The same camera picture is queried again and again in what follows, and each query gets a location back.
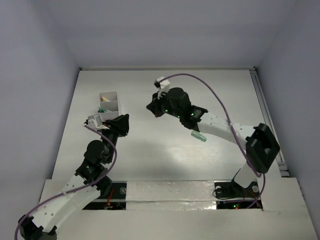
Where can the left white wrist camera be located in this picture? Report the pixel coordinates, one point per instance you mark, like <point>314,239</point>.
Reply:
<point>95,122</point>

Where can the green translucent eraser case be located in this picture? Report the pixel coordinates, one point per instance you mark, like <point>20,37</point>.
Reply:
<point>198,136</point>

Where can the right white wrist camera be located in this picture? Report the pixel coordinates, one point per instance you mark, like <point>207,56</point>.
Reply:
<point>163,86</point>

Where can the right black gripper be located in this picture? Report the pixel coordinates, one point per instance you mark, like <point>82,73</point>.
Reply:
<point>155,105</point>

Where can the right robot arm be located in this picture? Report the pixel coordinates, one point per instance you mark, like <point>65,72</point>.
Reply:
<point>259,143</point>

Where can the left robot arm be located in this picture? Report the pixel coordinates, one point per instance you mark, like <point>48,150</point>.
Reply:
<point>89,182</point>

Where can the translucent pink pen holder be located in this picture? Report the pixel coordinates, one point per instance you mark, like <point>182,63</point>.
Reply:
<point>113,109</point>

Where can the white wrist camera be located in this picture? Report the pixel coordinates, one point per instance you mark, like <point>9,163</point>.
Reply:
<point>163,86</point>
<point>95,122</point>

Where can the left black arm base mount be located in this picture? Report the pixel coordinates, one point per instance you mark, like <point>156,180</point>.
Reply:
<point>115,200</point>

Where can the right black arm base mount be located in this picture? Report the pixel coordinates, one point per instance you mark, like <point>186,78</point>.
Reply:
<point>230,196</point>

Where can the green dark pen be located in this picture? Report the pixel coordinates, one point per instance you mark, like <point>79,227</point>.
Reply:
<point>101,110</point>

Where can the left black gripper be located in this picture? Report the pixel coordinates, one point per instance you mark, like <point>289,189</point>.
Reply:
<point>116,125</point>

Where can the white pen yellow tip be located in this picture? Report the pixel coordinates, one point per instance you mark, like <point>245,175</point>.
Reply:
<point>106,100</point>

